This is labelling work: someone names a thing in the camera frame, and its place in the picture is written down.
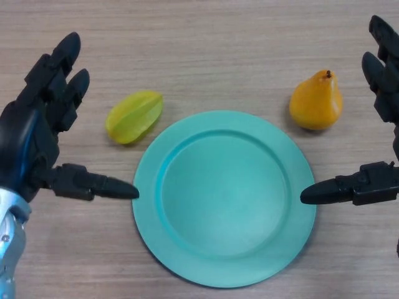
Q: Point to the orange yellow pear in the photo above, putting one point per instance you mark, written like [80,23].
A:
[315,102]

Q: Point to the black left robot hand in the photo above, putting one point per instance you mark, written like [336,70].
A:
[25,137]

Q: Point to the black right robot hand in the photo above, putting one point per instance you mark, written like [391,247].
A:
[374,187]

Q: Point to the yellow starfruit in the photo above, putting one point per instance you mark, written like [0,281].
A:
[134,116]

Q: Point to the green round plate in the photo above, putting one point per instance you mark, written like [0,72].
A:
[224,199]

